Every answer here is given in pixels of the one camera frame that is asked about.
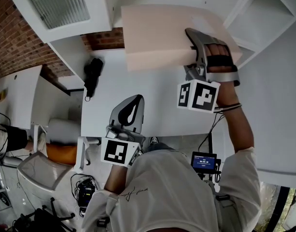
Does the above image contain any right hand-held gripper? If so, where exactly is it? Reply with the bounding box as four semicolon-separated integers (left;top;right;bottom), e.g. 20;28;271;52
177;28;241;114

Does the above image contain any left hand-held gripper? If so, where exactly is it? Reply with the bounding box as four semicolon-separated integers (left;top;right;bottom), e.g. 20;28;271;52
100;94;146;168

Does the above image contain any pale pink object board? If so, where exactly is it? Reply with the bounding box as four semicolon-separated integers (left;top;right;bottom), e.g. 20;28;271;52
120;4;243;73

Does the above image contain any white shelf unit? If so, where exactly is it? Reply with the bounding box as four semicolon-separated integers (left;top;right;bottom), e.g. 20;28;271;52
222;0;296;69

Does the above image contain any person's right forearm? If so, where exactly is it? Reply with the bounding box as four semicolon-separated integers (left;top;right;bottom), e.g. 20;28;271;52
215;81;255;154

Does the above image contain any person's left forearm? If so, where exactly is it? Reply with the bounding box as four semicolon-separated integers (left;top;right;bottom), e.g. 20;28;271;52
103;164;129;194

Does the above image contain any small yellow object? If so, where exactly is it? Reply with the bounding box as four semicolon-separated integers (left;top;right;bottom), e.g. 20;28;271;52
0;87;9;103

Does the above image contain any person's right hand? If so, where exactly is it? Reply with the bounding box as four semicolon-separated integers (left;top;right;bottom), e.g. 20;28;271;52
206;43;236;73

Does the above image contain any orange cushion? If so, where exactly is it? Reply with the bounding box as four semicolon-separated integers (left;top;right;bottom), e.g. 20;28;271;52
45;142;78;166

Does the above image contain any white pillow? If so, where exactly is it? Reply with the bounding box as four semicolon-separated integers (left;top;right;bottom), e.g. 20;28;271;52
48;118;81;145

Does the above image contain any person's white t-shirt torso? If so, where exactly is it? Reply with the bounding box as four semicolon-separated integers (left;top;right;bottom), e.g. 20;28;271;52
81;145;262;232

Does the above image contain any grey mesh chair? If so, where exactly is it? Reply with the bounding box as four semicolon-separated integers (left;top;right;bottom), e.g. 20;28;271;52
16;151;74;191

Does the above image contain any black wristband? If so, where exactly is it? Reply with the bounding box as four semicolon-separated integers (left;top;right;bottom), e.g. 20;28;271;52
214;102;243;113

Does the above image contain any small black monitor screen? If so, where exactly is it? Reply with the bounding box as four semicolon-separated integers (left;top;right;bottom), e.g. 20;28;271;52
190;151;219;172

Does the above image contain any black chair base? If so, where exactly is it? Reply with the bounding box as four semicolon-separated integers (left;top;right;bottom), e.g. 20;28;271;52
12;196;76;232

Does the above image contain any white side desk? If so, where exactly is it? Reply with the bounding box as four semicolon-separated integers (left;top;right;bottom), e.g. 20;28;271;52
0;65;43;131

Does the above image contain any white cabinet frosted glass door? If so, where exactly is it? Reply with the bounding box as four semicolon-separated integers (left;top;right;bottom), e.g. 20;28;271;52
4;0;114;44

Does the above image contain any dark framed glass door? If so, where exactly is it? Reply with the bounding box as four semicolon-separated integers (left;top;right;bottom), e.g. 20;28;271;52
258;181;296;232

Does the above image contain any white stool frame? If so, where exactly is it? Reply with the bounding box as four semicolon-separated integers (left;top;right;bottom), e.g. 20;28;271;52
73;135;102;174

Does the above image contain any black device with cables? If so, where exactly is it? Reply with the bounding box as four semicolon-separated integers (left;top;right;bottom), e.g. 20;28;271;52
70;174;100;214

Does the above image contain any black cable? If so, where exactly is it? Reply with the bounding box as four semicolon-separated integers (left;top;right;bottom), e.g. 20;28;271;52
197;112;226;155

